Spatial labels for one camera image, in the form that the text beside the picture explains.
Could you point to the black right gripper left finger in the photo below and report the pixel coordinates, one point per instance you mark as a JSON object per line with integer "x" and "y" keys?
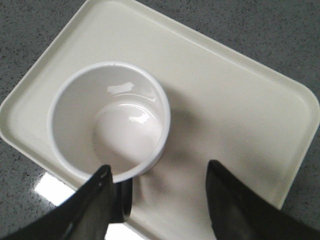
{"x": 84, "y": 216}

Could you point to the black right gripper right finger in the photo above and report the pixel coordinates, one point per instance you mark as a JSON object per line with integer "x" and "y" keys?
{"x": 237, "y": 213}

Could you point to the white smiley mug black handle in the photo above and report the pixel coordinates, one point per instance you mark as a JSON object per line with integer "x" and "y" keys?
{"x": 110, "y": 113}

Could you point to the cream rectangular tray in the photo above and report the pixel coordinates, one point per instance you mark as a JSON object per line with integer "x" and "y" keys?
{"x": 224, "y": 106}

